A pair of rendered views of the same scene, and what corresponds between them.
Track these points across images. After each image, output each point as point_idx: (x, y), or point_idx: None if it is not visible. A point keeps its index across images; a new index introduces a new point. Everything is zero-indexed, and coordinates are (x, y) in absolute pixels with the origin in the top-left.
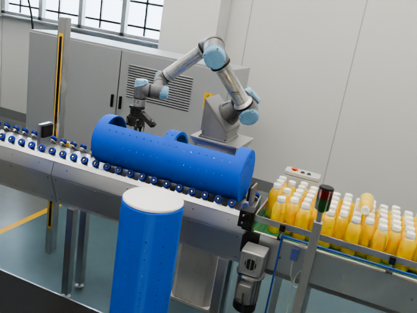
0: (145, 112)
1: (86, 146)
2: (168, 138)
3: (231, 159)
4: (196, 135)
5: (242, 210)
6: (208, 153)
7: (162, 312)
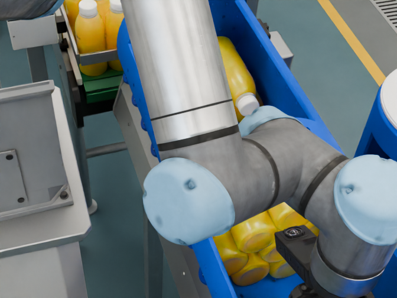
0: (306, 263)
1: None
2: (324, 135)
3: (246, 5)
4: (68, 215)
5: (268, 31)
6: (273, 47)
7: None
